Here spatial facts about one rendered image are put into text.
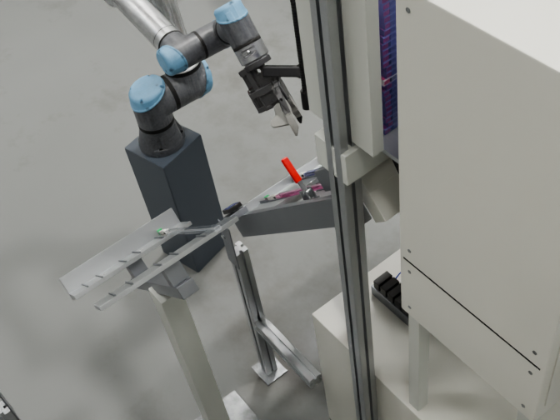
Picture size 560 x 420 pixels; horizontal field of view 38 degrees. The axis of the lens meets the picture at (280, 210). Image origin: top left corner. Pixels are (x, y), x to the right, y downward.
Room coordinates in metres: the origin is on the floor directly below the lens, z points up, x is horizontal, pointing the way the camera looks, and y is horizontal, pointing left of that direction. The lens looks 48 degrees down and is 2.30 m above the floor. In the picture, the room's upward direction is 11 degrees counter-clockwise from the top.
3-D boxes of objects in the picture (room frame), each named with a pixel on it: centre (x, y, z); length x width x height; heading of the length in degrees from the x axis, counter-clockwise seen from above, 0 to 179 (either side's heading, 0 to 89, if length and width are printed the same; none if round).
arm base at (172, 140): (1.95, 0.33, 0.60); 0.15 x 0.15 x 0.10
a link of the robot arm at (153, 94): (1.96, 0.33, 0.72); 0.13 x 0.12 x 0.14; 118
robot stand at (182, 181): (1.95, 0.33, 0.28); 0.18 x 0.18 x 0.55; 44
